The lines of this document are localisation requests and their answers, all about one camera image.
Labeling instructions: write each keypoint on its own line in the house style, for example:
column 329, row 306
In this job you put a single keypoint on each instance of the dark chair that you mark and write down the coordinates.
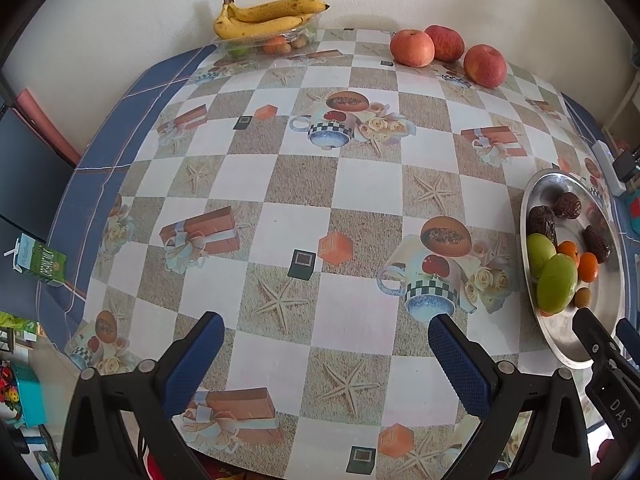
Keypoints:
column 30, row 180

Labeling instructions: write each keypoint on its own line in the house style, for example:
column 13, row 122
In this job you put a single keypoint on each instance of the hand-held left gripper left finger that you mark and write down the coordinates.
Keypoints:
column 192, row 360

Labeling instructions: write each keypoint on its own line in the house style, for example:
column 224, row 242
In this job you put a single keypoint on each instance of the black plug adapter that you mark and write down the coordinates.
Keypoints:
column 627, row 162

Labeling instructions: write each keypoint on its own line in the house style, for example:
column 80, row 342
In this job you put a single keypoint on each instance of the checkered printed tablecloth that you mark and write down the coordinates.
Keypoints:
column 300, row 210

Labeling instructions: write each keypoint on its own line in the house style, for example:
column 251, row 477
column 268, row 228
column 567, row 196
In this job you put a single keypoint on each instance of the small reddish fruit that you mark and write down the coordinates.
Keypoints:
column 276, row 46

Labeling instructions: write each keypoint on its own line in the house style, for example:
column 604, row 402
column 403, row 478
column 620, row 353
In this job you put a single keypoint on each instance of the red apple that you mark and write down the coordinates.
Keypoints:
column 411, row 47
column 447, row 42
column 485, row 66

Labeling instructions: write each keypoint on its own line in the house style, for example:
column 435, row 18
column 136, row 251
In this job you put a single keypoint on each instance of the green milk carton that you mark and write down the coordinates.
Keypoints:
column 42, row 262

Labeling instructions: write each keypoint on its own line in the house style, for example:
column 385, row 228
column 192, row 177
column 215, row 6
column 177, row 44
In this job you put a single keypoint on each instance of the clear plastic fruit container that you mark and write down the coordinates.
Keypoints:
column 270, row 42

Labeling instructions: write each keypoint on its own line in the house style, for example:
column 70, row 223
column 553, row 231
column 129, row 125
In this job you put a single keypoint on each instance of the teal box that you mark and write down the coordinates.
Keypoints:
column 31, row 395

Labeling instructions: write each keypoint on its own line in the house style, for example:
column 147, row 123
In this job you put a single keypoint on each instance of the dark brown date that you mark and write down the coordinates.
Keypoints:
column 542, row 222
column 567, row 205
column 597, row 242

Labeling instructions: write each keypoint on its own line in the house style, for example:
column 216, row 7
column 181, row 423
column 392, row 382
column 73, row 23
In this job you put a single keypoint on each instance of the round metal plate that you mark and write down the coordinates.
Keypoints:
column 607, row 310

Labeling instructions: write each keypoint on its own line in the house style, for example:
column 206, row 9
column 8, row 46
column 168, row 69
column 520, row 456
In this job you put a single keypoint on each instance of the small orange mandarin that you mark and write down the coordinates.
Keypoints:
column 588, row 266
column 570, row 249

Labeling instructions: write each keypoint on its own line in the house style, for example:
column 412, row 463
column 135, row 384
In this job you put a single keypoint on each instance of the green pear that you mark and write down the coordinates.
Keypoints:
column 540, row 252
column 557, row 282

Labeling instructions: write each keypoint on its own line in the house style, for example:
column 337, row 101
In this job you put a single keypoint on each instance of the colourful toy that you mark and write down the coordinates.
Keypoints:
column 7, row 377

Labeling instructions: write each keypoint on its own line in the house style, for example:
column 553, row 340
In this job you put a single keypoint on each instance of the small green fruit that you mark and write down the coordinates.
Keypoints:
column 239, row 51

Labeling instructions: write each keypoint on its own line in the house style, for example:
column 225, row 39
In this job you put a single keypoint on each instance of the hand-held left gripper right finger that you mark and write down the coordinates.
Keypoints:
column 460, row 365

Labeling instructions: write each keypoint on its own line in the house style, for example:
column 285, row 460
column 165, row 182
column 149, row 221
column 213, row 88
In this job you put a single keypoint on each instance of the teal plastic item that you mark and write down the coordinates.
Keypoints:
column 634, row 210

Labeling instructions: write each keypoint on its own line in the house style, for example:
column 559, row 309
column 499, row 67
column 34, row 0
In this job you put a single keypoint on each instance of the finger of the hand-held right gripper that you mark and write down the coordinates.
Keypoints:
column 607, row 375
column 630, row 342

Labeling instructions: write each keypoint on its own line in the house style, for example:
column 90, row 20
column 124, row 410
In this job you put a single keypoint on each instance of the small brown round fruit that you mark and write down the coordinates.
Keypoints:
column 582, row 296

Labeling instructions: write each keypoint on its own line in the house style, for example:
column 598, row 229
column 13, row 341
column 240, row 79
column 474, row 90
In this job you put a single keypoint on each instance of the reddish padded bar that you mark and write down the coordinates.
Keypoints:
column 47, row 122

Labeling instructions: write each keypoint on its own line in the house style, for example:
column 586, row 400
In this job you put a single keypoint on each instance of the white power strip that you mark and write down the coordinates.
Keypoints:
column 607, row 165

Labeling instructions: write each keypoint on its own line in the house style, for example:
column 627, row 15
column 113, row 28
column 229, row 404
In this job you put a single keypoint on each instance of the green packet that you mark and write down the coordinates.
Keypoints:
column 15, row 325

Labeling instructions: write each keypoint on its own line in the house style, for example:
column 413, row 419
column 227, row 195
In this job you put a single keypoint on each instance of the blue tablecloth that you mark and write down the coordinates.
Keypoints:
column 100, row 135

